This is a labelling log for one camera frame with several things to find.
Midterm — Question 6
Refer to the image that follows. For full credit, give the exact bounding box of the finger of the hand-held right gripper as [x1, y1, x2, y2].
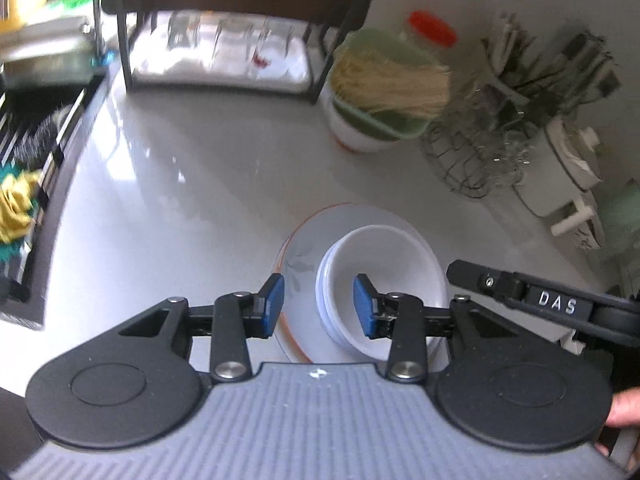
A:
[446, 260, 528, 306]

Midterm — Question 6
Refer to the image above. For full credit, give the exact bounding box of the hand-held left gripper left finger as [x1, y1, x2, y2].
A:
[117, 273, 286, 382]

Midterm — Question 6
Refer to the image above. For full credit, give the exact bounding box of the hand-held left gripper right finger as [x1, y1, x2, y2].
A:
[353, 273, 528, 384]

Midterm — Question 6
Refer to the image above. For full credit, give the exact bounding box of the white plate grey leaf print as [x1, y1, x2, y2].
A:
[272, 203, 451, 365]

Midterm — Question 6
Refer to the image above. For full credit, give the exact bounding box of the plain white bowl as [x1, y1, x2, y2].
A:
[320, 225, 449, 353]

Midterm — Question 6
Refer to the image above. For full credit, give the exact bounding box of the person's right hand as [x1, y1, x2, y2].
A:
[595, 387, 640, 458]

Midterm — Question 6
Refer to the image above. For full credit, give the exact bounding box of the patterned ceramic bowl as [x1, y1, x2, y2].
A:
[575, 215, 608, 251]

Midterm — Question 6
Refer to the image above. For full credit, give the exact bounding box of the white electric pot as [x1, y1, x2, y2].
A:
[512, 115, 603, 236]

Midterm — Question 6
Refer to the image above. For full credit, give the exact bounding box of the cluster of glass cups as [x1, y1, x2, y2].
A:
[450, 75, 531, 181]

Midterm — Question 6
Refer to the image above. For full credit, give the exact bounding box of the white bowl red rim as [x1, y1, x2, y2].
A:
[325, 87, 401, 153]

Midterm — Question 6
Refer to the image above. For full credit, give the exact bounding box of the chopstick holder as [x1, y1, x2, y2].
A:
[487, 72, 561, 126]

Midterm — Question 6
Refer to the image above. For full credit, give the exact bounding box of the bundle of dry noodles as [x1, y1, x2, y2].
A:
[330, 52, 451, 116]

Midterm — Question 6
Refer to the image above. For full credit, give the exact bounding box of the black kitchen sink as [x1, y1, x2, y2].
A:
[0, 67, 111, 331]

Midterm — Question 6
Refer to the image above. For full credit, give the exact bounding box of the bundle of chopsticks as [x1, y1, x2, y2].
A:
[482, 12, 566, 96]

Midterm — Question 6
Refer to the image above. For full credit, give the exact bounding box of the white drip tray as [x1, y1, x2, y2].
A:
[132, 25, 313, 86]

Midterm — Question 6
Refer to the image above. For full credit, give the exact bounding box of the red lid plastic jar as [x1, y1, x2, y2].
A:
[400, 10, 458, 66]

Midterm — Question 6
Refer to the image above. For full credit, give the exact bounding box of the green strainer basket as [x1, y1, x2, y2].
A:
[332, 27, 448, 141]

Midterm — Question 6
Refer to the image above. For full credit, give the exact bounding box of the sink drain rack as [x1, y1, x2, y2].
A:
[0, 85, 101, 301]

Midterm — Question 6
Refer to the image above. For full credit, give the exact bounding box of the teal cloth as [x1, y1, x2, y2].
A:
[0, 170, 31, 266]

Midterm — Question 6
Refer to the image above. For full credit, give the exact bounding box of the clear drinking glass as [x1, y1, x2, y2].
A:
[215, 15, 251, 61]
[167, 10, 201, 48]
[257, 15, 293, 61]

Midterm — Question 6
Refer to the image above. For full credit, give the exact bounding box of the yellow dish cloth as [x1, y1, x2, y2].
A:
[0, 170, 43, 243]

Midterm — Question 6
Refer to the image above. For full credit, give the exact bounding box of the steel wool scrubber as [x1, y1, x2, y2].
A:
[10, 110, 66, 171]

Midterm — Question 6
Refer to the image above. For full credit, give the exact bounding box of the small steel faucet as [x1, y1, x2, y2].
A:
[90, 0, 110, 67]

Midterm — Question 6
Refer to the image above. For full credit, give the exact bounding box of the wire basket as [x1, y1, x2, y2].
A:
[420, 120, 521, 198]

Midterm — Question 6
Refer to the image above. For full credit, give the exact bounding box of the wall hook rail with utensils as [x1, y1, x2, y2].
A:
[555, 30, 623, 111]

